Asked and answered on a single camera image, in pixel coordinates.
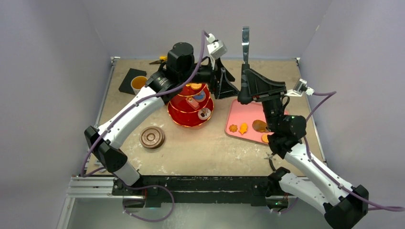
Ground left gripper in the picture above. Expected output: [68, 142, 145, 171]
[180, 56, 241, 99]

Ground round orange cookie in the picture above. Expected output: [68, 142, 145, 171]
[190, 83, 203, 90]

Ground blue frosted donut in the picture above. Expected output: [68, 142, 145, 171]
[193, 91, 206, 103]

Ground pink serving tray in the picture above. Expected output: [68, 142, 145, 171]
[225, 100, 267, 144]

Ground pink cake slice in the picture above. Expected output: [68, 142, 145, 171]
[185, 96, 200, 110]

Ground red three-tier cake stand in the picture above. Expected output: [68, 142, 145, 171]
[167, 83, 214, 127]

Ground metal tongs black tips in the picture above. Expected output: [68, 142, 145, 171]
[237, 26, 252, 104]

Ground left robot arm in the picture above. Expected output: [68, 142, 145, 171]
[85, 40, 239, 195]

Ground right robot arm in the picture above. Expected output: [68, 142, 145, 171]
[238, 68, 369, 229]

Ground white mug with tea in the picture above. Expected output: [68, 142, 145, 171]
[130, 76, 148, 95]

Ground brown croissant pastry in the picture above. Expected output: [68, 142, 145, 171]
[252, 120, 269, 133]

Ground orange fish cookie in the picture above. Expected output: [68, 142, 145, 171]
[239, 123, 248, 135]

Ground orange flower cookie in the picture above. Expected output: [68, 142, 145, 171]
[228, 125, 238, 133]

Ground round cracker cookie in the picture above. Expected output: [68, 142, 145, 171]
[261, 134, 269, 143]

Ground yellow black pliers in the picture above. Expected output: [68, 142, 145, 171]
[149, 56, 168, 65]

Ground black square mat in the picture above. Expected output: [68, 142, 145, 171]
[118, 68, 147, 95]

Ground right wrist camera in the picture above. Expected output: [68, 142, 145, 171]
[285, 79, 315, 97]

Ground black handled pliers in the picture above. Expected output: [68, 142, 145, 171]
[264, 152, 277, 172]

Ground black base frame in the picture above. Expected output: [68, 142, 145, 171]
[112, 175, 294, 210]

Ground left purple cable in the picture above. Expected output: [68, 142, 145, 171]
[80, 30, 211, 223]

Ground aluminium rail frame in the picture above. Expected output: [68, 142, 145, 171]
[64, 57, 345, 200]

